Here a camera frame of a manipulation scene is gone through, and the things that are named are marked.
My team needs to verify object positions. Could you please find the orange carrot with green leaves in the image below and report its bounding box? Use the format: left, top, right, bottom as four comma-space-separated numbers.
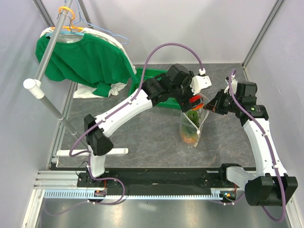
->
180, 119, 200, 147

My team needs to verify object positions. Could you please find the white slotted cable duct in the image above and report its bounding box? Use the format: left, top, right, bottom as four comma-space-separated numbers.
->
44, 189, 227, 200

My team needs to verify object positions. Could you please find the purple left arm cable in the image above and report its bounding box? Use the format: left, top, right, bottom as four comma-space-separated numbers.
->
42, 42, 204, 216

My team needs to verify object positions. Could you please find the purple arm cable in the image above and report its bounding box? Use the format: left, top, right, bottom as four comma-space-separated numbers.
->
42, 42, 204, 216
213, 68, 287, 223

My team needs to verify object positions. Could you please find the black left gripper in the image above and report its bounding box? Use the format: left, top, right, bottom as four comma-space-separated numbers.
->
171, 73, 204, 113

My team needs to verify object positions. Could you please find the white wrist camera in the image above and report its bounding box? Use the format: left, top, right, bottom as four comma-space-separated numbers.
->
224, 75, 238, 94
190, 68, 212, 95

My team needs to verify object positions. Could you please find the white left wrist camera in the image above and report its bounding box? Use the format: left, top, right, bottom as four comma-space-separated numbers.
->
190, 68, 212, 95

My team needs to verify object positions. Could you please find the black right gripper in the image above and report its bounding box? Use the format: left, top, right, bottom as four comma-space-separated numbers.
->
203, 89, 241, 115

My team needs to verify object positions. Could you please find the orange clothes hanger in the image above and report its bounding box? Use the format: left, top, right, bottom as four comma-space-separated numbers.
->
51, 6, 85, 33

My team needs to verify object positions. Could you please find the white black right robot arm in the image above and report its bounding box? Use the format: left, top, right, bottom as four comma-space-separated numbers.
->
203, 82, 298, 206

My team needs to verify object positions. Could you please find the red tomato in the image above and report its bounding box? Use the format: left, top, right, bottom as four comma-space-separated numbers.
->
189, 94, 204, 110

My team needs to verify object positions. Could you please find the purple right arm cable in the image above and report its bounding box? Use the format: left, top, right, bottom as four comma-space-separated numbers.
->
213, 68, 287, 223

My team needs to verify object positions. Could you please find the white t-shirt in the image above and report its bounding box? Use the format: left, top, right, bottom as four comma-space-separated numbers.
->
45, 28, 138, 99

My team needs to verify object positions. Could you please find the teal clothes hanger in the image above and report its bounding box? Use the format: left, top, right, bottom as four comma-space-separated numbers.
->
45, 32, 84, 38

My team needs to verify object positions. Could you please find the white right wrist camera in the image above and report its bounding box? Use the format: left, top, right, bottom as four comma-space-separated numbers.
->
224, 75, 238, 94

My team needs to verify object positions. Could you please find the clear dotted zip top bag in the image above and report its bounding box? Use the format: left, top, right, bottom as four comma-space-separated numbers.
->
179, 93, 209, 147

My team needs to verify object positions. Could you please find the green t-shirt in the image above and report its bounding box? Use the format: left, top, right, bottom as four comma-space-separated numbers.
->
35, 33, 138, 98

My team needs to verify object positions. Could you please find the silver clothes rack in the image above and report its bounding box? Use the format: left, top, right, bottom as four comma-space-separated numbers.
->
23, 0, 129, 157

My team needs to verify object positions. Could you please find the green bell pepper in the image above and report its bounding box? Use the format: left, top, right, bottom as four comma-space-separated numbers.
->
186, 110, 200, 124

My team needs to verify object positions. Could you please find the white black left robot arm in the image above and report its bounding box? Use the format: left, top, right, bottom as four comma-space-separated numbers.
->
85, 64, 206, 187

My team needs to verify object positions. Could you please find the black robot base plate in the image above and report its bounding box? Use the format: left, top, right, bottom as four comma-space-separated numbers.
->
77, 167, 236, 190

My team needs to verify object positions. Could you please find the blue wire hanger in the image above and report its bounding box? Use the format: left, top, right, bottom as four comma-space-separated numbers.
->
76, 0, 129, 45

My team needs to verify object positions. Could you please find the green plastic tray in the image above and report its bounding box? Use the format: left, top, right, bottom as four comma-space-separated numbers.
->
128, 67, 181, 110

